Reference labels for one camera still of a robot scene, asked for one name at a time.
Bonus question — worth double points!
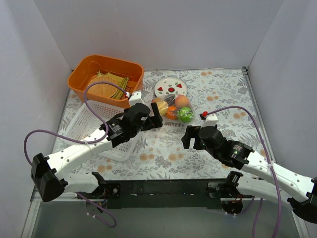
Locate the fake peach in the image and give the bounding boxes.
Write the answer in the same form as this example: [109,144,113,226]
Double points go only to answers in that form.
[175,95,190,108]

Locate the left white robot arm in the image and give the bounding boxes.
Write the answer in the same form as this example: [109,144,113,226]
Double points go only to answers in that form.
[31,103,162,202]

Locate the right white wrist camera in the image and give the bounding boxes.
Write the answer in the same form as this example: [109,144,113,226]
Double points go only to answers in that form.
[200,112,218,127]

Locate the dark fake plum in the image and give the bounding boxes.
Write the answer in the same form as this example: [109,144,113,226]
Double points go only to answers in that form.
[164,95,176,106]

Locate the green fake watermelon ball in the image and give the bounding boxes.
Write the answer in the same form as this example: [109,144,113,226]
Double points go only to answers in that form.
[178,107,195,123]

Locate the white perforated plastic basket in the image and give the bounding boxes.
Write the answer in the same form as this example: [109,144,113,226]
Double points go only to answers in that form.
[62,100,140,162]

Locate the yellow green woven mat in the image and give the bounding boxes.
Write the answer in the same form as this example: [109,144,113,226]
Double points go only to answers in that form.
[96,71,129,100]

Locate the yellow fake lemon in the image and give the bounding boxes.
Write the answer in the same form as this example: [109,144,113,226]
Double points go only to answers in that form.
[157,101,169,116]

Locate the round orange woven coaster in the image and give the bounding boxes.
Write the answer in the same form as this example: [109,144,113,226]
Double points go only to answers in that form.
[87,75,117,98]

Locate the clear zip top bag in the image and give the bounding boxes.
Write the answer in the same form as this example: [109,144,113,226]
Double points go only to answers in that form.
[152,95,195,124]

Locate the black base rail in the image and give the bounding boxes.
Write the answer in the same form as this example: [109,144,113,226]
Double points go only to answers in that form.
[83,178,245,214]

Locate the orange fake tangerine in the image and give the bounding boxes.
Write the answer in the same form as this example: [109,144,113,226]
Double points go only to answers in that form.
[165,105,178,120]

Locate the orange plastic tub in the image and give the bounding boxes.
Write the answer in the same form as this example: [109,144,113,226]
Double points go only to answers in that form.
[68,55,144,109]

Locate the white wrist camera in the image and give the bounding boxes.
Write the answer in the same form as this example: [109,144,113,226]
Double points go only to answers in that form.
[200,112,218,127]
[125,91,144,108]

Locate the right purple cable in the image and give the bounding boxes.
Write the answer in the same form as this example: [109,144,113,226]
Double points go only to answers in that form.
[200,106,283,238]

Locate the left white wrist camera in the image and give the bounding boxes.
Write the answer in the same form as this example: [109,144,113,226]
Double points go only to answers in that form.
[125,91,144,108]

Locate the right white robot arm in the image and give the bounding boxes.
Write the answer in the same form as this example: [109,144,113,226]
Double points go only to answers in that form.
[181,125,317,224]

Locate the white strawberry pattern plate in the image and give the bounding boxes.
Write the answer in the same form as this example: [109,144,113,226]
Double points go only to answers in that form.
[152,77,188,102]

